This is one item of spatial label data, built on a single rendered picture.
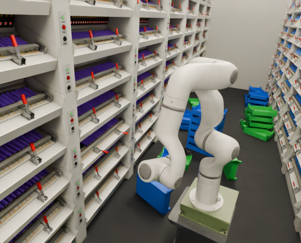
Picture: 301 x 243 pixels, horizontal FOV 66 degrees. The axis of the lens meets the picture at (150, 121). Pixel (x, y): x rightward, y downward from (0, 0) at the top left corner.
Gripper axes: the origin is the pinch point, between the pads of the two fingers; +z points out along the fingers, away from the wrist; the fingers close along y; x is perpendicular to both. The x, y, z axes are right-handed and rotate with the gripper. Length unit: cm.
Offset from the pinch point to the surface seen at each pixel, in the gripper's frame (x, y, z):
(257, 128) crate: -22, -7, 218
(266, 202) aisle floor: 30, 35, 103
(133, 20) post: -68, -63, 7
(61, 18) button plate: -44, -46, -52
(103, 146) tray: -55, 17, -3
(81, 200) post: -43, 44, -20
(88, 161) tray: -48, 22, -18
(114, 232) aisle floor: -33, 68, 5
